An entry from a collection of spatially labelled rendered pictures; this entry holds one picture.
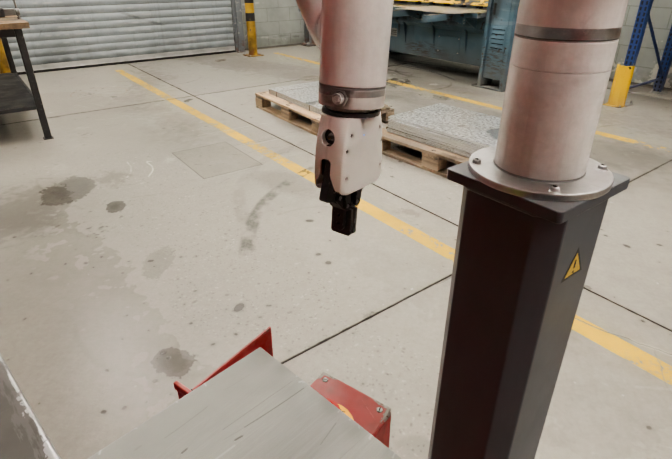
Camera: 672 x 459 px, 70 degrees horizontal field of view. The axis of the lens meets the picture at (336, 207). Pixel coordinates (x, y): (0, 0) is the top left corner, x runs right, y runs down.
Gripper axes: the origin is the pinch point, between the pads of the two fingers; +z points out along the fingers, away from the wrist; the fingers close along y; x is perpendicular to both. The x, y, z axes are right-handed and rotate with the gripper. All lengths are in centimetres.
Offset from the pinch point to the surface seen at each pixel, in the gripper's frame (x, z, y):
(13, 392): 13.9, 10.5, -38.5
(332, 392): -7.7, 17.7, -12.2
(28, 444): 6.4, 10.7, -40.5
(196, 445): -14.8, -2.1, -38.2
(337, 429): -21.2, -2.6, -32.3
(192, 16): 603, -5, 472
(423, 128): 104, 48, 258
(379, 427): -14.9, 18.3, -12.7
